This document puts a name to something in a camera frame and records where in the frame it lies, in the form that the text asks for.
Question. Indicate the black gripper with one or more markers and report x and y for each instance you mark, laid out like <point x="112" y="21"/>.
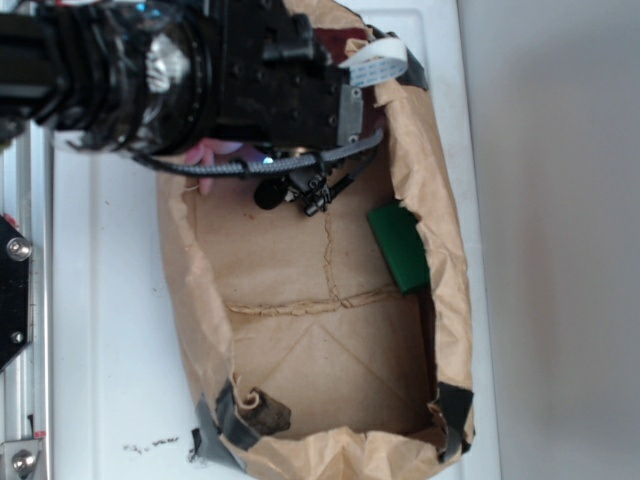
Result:
<point x="278" y="85"/>

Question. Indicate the pink plush bunny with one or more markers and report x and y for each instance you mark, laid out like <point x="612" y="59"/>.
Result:
<point x="208" y="150"/>

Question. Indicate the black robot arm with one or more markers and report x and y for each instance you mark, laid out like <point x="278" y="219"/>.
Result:
<point x="156" y="77"/>

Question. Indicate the green block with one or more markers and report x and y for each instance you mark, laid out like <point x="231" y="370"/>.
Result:
<point x="395" y="230"/>

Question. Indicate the brown paper bag tray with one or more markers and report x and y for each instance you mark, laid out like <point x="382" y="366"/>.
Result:
<point x="303" y="358"/>

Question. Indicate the aluminium frame rail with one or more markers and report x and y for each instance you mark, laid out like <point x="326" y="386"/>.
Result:
<point x="25" y="384"/>

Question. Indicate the silver corner bracket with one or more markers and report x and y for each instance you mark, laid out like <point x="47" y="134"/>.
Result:
<point x="19" y="459"/>

